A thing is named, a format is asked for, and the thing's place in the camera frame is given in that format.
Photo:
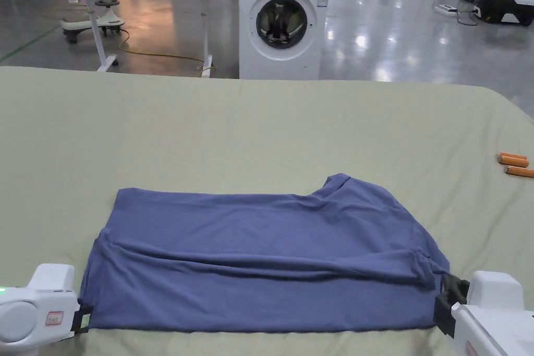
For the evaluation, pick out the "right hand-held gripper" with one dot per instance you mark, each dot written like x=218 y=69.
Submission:
x=496 y=322

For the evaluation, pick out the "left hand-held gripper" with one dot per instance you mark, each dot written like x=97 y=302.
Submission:
x=37 y=314

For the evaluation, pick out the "dark blue shirt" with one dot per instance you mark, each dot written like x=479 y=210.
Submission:
x=250 y=247

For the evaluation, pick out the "orange cylinder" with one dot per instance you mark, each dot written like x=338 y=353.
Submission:
x=511 y=155
x=515 y=161
x=519 y=171

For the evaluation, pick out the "bed with pale green sheet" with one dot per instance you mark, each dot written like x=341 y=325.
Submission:
x=250 y=131

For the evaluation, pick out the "white power strip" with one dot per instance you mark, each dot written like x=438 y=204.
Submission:
x=445 y=9

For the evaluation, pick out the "white wheeled ride-on toy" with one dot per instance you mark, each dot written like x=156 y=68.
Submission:
x=91 y=24

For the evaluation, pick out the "white washing machine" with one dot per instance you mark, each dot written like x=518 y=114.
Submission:
x=283 y=30

